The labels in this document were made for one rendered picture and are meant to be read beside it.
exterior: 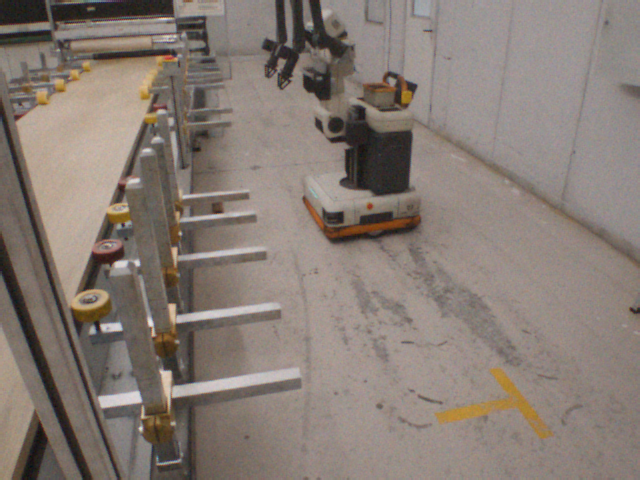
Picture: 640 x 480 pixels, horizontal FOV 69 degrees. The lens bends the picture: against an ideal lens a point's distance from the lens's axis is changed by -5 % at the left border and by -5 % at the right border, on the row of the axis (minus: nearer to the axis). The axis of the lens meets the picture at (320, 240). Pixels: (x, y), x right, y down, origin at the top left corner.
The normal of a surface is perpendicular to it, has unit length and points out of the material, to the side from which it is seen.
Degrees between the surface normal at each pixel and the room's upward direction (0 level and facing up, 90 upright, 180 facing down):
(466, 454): 0
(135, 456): 0
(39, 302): 90
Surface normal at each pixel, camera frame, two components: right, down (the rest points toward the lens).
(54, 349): 0.22, 0.45
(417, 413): -0.01, -0.88
